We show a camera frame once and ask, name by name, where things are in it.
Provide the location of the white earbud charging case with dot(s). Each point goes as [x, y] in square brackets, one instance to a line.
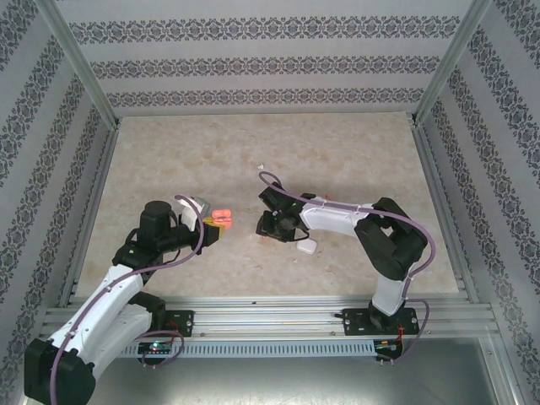
[307, 246]

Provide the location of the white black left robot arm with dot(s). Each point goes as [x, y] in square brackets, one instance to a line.
[105, 295]

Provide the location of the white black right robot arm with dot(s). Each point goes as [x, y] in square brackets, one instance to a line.
[329, 215]

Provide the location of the left controller circuit board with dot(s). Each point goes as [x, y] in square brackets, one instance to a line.
[156, 348]

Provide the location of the controller circuit board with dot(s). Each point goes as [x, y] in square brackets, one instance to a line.
[156, 348]
[388, 346]

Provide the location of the grey sheet metal panel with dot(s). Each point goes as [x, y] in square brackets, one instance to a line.
[274, 384]

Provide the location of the right controller circuit board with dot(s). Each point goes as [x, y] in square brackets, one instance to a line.
[388, 346]

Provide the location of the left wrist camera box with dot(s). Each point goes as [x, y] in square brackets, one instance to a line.
[202, 206]

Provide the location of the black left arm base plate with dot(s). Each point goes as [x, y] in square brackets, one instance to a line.
[183, 322]

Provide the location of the aluminium frame side rail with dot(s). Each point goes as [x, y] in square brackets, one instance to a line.
[107, 156]
[439, 190]

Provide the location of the aluminium mounting rail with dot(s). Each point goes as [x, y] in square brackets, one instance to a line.
[274, 320]

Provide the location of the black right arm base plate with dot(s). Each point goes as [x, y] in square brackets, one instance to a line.
[358, 322]

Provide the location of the aluminium frame corner post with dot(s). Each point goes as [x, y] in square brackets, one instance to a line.
[450, 63]
[82, 63]

